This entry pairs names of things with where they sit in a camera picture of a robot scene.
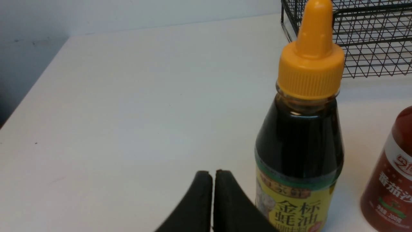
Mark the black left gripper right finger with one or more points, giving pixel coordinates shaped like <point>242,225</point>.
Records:
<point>232,209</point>

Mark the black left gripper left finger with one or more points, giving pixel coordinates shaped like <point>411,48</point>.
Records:
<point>193,213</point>

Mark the oyster sauce bottle yellow cap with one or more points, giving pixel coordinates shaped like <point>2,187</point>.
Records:
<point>299,151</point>

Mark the red ketchup bottle yellow cap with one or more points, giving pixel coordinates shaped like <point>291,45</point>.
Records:
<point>386,203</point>

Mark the black wire mesh rack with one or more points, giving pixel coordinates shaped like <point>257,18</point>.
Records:
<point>372,37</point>

